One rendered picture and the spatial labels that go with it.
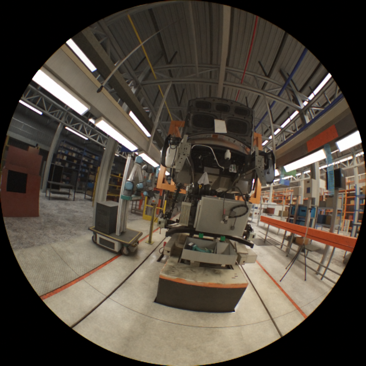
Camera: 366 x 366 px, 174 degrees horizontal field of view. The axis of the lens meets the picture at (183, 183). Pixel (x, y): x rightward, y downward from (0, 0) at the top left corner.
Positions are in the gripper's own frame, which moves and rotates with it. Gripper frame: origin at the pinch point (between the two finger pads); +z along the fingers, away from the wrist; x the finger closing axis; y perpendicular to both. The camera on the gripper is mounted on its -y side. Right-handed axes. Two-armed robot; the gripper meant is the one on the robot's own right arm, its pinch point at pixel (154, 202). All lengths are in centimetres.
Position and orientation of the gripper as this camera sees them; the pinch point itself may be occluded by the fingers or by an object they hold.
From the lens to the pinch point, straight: 193.2
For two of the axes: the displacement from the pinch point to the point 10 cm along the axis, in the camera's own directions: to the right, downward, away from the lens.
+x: 5.4, -0.5, -8.4
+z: 2.2, 9.7, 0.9
